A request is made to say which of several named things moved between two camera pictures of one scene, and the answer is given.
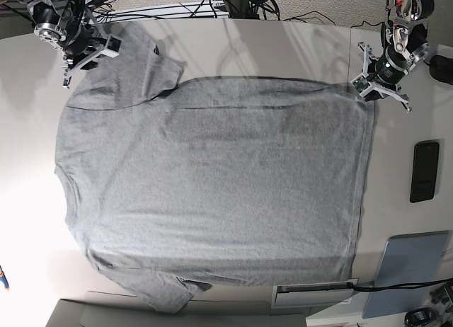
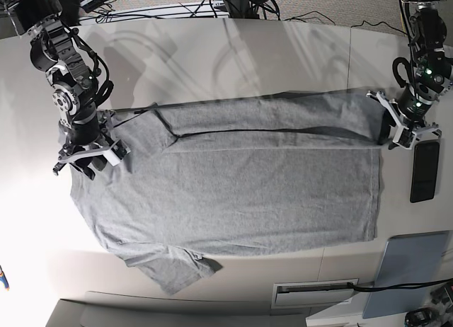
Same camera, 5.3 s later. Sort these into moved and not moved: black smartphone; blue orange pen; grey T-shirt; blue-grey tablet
Moved: grey T-shirt
Not moved: blue orange pen; black smartphone; blue-grey tablet
